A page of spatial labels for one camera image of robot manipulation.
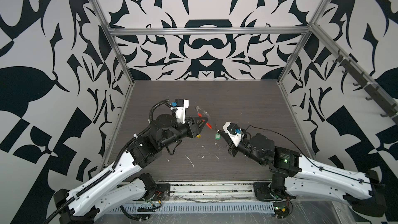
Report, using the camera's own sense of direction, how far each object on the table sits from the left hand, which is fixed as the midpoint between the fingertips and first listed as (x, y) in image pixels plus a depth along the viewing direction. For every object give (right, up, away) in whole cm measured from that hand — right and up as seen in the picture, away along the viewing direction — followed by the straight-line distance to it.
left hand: (207, 117), depth 61 cm
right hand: (+6, -6, +4) cm, 9 cm away
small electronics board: (+34, -44, +10) cm, 56 cm away
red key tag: (+1, -3, +2) cm, 4 cm away
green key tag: (+5, -9, +7) cm, 13 cm away
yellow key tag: (-3, -15, +31) cm, 35 cm away
